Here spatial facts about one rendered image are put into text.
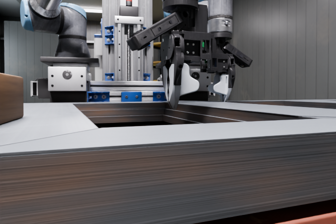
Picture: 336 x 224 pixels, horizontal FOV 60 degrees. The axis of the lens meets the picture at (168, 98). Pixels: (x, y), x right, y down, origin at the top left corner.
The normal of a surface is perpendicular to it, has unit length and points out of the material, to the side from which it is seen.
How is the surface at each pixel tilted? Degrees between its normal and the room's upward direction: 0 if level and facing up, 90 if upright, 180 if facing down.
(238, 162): 90
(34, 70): 90
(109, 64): 90
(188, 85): 93
